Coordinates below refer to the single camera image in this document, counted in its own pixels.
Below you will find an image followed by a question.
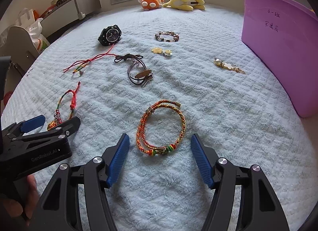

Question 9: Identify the red string necklace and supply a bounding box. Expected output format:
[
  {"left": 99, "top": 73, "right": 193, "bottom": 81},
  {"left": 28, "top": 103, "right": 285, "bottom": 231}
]
[{"left": 62, "top": 44, "right": 118, "bottom": 76}]

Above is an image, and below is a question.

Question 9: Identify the black wrist watch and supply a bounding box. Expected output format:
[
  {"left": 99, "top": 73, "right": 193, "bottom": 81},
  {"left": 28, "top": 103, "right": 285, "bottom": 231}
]
[{"left": 98, "top": 24, "right": 122, "bottom": 46}]

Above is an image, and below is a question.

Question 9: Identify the yellow bear charm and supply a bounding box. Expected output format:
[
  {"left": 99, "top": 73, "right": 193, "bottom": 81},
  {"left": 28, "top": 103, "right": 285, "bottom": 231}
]
[{"left": 151, "top": 47, "right": 173, "bottom": 57}]

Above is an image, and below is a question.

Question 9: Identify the beaded stone bracelet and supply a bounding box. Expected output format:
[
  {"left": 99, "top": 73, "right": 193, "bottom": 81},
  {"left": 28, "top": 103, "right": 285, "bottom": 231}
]
[{"left": 154, "top": 30, "right": 180, "bottom": 43}]

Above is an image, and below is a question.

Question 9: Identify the person's left hand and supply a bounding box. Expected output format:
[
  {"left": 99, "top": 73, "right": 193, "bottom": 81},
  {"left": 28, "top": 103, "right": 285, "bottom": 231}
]
[{"left": 1, "top": 175, "right": 39, "bottom": 230}]

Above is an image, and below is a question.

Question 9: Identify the beige chair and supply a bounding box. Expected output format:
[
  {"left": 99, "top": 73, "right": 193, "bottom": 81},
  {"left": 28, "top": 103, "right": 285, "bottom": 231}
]
[{"left": 1, "top": 26, "right": 40, "bottom": 94}]

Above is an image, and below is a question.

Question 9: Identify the light blue quilted bedspread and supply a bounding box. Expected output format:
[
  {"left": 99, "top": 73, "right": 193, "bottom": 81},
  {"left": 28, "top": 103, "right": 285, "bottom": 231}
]
[{"left": 1, "top": 7, "right": 317, "bottom": 230}]

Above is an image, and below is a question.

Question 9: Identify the gold crystal hair clip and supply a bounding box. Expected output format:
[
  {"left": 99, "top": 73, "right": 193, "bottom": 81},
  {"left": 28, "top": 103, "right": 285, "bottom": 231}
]
[{"left": 213, "top": 58, "right": 246, "bottom": 74}]

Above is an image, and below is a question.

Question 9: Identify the white plastic bag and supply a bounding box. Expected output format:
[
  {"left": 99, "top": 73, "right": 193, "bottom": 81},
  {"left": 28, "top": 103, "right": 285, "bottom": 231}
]
[{"left": 15, "top": 8, "right": 50, "bottom": 53}]

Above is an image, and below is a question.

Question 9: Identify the grey bedside cabinet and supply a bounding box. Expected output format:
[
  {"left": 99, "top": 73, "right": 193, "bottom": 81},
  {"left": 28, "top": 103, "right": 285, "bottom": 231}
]
[{"left": 41, "top": 0, "right": 101, "bottom": 38}]

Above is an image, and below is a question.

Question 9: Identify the pink plastic tub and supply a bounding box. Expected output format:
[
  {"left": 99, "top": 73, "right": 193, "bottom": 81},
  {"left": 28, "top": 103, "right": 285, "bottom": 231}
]
[{"left": 241, "top": 0, "right": 317, "bottom": 118}]

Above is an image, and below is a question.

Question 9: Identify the orange white plush toy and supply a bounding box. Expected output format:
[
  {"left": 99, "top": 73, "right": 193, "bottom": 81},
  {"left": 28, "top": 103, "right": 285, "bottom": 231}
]
[{"left": 138, "top": 0, "right": 164, "bottom": 11}]

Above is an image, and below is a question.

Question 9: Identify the yellow plush dog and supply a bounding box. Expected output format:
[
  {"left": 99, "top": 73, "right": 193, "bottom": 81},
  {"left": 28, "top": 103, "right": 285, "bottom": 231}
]
[{"left": 163, "top": 0, "right": 205, "bottom": 12}]

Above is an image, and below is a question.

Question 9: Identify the red woven charm bracelet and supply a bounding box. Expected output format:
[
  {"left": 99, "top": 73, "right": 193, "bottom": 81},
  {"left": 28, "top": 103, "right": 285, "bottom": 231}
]
[{"left": 46, "top": 81, "right": 81, "bottom": 131}]

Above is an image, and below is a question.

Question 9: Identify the orange braided rope bracelet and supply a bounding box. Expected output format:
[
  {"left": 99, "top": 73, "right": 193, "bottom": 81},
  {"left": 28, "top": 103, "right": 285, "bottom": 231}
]
[{"left": 135, "top": 99, "right": 187, "bottom": 157}]

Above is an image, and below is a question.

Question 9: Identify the brown leather cord bracelet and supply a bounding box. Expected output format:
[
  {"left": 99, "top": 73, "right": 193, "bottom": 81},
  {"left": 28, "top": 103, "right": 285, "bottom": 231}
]
[{"left": 114, "top": 53, "right": 154, "bottom": 88}]

